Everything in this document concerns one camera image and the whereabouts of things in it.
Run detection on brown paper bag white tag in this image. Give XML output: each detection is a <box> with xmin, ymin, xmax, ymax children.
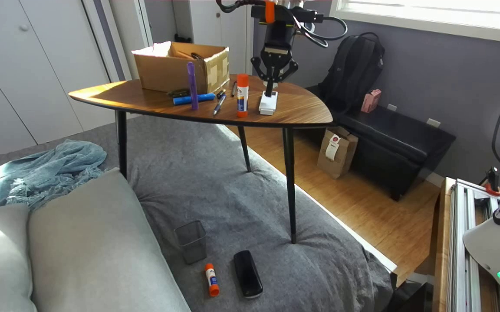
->
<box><xmin>316</xmin><ymin>126</ymin><xmax>360</xmax><ymax>180</ymax></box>

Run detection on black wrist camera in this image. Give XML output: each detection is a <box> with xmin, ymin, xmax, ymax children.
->
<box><xmin>288</xmin><ymin>5</ymin><xmax>325</xmax><ymax>25</ymax></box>

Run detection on black backpack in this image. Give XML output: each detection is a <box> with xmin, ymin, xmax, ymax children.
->
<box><xmin>309</xmin><ymin>31</ymin><xmax>387</xmax><ymax>117</ymax></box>

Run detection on blue marker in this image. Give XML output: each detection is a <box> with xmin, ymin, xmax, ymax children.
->
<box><xmin>172</xmin><ymin>91</ymin><xmax>219</xmax><ymax>107</ymax></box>

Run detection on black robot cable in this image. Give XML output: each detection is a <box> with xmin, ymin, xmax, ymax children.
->
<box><xmin>214</xmin><ymin>0</ymin><xmax>351</xmax><ymax>50</ymax></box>

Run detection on white framed window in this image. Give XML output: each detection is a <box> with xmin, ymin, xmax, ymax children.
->
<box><xmin>328</xmin><ymin>0</ymin><xmax>500</xmax><ymax>46</ymax></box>

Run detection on white small box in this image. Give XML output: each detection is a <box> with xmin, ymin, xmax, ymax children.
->
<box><xmin>257</xmin><ymin>89</ymin><xmax>280</xmax><ymax>115</ymax></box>

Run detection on cardboard box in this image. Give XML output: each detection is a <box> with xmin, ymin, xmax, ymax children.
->
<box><xmin>131</xmin><ymin>39</ymin><xmax>231</xmax><ymax>96</ymax></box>

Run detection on large glue stick orange cap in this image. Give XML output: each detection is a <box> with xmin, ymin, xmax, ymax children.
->
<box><xmin>235</xmin><ymin>70</ymin><xmax>252</xmax><ymax>119</ymax></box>

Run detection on black leather bench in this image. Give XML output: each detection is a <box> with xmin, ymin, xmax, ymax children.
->
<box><xmin>330</xmin><ymin>103</ymin><xmax>457</xmax><ymax>202</ymax></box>

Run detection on white wardrobe doors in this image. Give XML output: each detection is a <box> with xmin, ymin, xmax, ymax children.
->
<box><xmin>0</xmin><ymin>0</ymin><xmax>117</xmax><ymax>161</ymax></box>

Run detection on wooden side table black legs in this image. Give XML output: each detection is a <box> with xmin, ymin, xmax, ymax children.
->
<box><xmin>68</xmin><ymin>74</ymin><xmax>335</xmax><ymax>244</ymax></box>

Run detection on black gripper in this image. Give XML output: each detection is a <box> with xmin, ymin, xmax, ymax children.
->
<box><xmin>250</xmin><ymin>22</ymin><xmax>301</xmax><ymax>96</ymax></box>

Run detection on clear pen blue cap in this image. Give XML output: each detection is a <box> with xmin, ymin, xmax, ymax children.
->
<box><xmin>210</xmin><ymin>88</ymin><xmax>229</xmax><ymax>117</ymax></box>

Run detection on red black clamp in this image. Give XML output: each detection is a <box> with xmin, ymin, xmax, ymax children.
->
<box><xmin>479</xmin><ymin>164</ymin><xmax>500</xmax><ymax>197</ymax></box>

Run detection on white door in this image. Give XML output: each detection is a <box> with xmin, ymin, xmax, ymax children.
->
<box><xmin>170</xmin><ymin>0</ymin><xmax>256</xmax><ymax>76</ymax></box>

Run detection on white bed frame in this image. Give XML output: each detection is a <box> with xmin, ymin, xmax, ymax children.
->
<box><xmin>217</xmin><ymin>122</ymin><xmax>400</xmax><ymax>287</ymax></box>

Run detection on grey pillow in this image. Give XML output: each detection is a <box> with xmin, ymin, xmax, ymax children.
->
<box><xmin>28</xmin><ymin>169</ymin><xmax>193</xmax><ymax>312</ymax></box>

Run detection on robot stand aluminium wood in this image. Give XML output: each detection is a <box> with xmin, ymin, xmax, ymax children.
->
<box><xmin>433</xmin><ymin>174</ymin><xmax>500</xmax><ymax>312</ymax></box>

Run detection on light blue blanket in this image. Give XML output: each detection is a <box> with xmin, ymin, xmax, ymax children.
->
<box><xmin>0</xmin><ymin>138</ymin><xmax>110</xmax><ymax>214</ymax></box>

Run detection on purple marker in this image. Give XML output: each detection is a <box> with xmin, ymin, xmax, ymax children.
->
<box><xmin>186</xmin><ymin>58</ymin><xmax>200</xmax><ymax>112</ymax></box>

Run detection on grey bed cover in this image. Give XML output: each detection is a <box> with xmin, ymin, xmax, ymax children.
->
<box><xmin>113</xmin><ymin>114</ymin><xmax>396</xmax><ymax>312</ymax></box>

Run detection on dark mesh pen cup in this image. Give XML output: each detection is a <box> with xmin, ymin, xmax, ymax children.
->
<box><xmin>174</xmin><ymin>218</ymin><xmax>209</xmax><ymax>265</ymax></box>

